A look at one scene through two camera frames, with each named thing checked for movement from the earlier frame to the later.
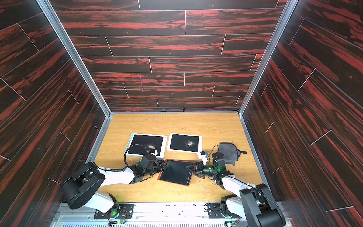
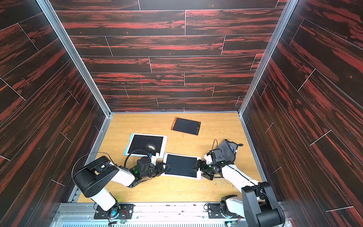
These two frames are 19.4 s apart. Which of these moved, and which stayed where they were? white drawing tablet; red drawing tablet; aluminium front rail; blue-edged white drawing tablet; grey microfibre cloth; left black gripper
Moved: red drawing tablet; grey microfibre cloth; white drawing tablet
Stayed: blue-edged white drawing tablet; aluminium front rail; left black gripper
